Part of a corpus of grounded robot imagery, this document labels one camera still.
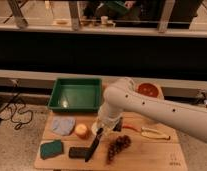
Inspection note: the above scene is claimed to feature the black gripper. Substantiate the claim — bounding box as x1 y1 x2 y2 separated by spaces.
97 118 122 134

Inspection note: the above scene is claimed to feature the black handled brush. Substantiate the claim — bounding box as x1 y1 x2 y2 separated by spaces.
85 128 103 162

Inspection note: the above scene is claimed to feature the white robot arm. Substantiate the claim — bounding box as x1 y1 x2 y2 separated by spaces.
98 78 207 143

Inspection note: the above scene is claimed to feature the white paper cup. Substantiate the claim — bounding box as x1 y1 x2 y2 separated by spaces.
91 121 98 135

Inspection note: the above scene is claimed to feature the bunch of dark grapes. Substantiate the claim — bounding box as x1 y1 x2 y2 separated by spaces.
106 135 131 164

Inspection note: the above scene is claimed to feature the yellow banana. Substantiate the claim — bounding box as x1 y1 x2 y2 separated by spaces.
141 127 170 140

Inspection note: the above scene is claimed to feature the orange apple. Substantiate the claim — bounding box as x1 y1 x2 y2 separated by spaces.
75 124 89 139

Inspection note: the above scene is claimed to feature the red bowl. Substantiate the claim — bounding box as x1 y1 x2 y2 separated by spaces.
137 83 159 97

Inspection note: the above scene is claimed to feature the black sponge block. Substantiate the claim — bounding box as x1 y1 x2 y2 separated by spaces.
69 147 88 158

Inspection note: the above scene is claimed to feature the wooden table board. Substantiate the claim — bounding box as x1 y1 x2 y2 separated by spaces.
34 112 188 171

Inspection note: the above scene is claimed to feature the light blue cloth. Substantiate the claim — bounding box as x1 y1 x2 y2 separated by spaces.
51 116 75 136

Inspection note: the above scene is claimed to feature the green plastic tray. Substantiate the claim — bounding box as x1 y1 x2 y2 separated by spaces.
48 78 102 112

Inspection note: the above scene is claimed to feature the teal sponge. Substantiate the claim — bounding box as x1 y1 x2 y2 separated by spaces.
40 140 63 159

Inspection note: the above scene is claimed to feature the black cable on floor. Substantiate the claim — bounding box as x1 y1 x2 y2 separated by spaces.
0 79 34 131

